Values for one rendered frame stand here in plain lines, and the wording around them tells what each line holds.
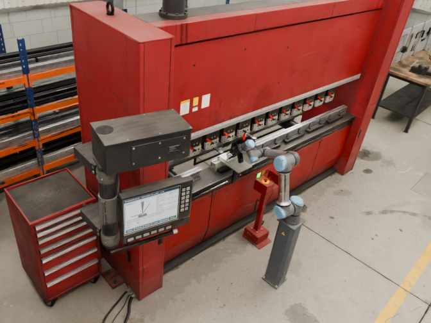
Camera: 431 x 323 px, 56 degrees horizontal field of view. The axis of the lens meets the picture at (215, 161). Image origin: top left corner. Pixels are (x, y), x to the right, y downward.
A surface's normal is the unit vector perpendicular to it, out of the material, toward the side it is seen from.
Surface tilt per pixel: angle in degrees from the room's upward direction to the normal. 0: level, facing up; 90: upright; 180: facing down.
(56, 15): 90
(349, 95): 90
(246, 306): 0
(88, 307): 0
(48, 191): 0
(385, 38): 90
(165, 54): 90
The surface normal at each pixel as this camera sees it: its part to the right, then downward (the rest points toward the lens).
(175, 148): 0.51, 0.53
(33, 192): 0.11, -0.82
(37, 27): 0.72, 0.45
